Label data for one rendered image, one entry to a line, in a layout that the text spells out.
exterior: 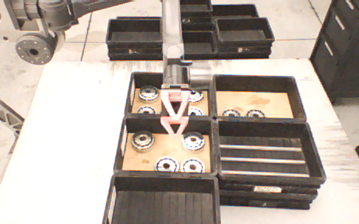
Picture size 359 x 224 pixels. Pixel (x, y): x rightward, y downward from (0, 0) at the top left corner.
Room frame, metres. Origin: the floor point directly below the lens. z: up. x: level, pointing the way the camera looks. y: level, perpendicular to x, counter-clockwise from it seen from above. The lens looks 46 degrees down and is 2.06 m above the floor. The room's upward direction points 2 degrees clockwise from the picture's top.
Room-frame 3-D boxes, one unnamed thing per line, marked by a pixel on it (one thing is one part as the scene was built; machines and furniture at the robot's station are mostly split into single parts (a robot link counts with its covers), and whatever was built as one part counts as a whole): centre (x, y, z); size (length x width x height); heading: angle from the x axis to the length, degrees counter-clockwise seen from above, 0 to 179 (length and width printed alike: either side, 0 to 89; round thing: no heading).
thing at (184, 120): (0.58, 0.01, 1.44); 0.09 x 0.07 x 0.07; 3
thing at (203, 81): (0.74, -0.02, 1.45); 0.12 x 0.11 x 0.09; 3
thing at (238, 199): (0.91, -0.35, 0.76); 0.40 x 0.30 x 0.12; 90
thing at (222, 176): (0.91, -0.35, 0.92); 0.40 x 0.30 x 0.02; 90
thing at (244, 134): (0.91, -0.35, 0.87); 0.40 x 0.30 x 0.11; 90
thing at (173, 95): (0.58, 0.01, 1.47); 0.09 x 0.07 x 0.07; 3
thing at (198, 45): (2.27, -0.06, 0.31); 0.40 x 0.30 x 0.34; 94
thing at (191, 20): (2.67, -0.04, 0.37); 0.40 x 0.30 x 0.45; 94
